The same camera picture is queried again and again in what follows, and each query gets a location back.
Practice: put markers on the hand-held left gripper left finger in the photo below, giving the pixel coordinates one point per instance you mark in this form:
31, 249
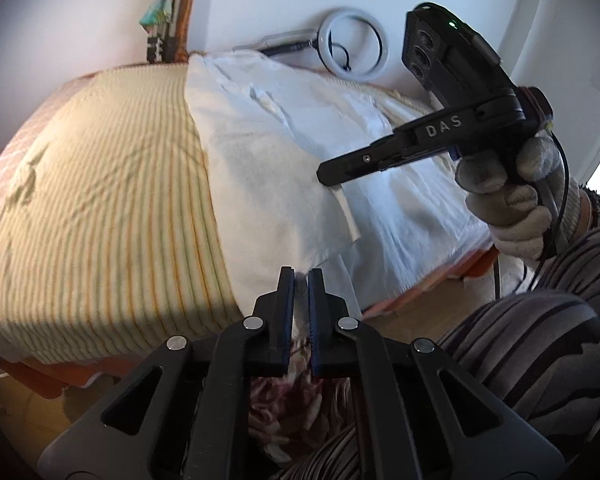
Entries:
289, 310

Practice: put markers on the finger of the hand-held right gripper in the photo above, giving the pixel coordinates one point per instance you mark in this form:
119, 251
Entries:
380, 152

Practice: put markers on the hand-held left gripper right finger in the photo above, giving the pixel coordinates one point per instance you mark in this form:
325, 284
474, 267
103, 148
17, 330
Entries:
314, 310

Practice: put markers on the white garment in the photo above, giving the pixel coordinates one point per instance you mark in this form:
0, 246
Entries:
280, 170

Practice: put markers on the person's right forearm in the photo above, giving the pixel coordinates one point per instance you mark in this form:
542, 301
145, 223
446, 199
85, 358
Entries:
595, 260

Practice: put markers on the person's right hand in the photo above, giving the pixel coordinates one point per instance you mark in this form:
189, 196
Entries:
505, 210

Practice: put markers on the black phone holder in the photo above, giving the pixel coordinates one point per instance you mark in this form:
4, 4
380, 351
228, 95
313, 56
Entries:
347, 62

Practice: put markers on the dark red floral cloth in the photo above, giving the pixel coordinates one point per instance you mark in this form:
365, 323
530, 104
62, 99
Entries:
290, 410

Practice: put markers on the yellow striped blanket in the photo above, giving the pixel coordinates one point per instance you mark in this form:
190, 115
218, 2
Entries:
105, 210

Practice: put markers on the person's striped trousers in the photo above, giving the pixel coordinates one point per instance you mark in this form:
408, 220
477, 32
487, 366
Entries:
530, 350

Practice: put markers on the orange wooden board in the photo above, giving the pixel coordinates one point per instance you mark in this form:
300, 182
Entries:
190, 10

